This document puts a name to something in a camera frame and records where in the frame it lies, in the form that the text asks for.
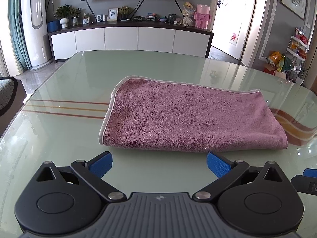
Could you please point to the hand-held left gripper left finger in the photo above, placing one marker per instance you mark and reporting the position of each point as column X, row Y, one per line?
column 101, row 164

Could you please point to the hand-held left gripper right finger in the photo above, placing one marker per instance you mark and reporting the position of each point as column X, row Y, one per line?
column 218, row 164

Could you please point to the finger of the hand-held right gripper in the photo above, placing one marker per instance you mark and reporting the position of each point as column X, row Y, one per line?
column 305, row 183

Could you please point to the pink towel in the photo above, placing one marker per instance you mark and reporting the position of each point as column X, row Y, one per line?
column 193, row 114

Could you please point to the dark chair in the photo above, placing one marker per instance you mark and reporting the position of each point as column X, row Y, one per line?
column 8, row 94

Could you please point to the pile of colourful bags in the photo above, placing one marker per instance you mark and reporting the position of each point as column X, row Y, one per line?
column 277, row 60

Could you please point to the white television cabinet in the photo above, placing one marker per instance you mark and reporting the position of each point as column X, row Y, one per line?
column 123, row 39

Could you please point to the white storage rack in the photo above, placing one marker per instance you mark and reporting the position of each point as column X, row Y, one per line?
column 298, row 52

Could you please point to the blue storage box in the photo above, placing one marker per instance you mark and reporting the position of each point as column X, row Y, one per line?
column 53, row 26

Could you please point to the white door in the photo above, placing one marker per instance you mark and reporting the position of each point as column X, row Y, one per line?
column 232, row 17

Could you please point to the pink gift bag with bow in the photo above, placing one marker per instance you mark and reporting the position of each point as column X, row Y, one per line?
column 202, row 17

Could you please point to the small potted green plant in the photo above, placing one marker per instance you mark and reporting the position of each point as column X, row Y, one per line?
column 75, row 16

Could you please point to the yellow-green plant in dark pot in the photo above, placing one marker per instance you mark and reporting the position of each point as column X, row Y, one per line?
column 124, row 13

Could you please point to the dark jar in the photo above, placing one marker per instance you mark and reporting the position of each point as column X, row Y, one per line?
column 171, row 18

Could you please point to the wrapped flower bouquet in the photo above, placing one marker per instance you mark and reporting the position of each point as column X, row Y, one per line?
column 188, row 13

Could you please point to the potted plant in white vase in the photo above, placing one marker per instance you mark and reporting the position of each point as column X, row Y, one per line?
column 64, row 14

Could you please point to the stack of books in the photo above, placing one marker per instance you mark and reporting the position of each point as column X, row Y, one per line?
column 151, row 16

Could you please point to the white tower air conditioner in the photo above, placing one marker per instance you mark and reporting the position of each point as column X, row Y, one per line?
column 34, row 22

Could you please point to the teal curtain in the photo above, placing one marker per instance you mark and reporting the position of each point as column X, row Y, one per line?
column 17, row 29

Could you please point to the small dark photo frame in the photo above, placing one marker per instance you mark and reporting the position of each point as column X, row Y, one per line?
column 100, row 17

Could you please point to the white photo frame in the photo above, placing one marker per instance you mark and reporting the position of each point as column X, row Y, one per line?
column 113, row 14

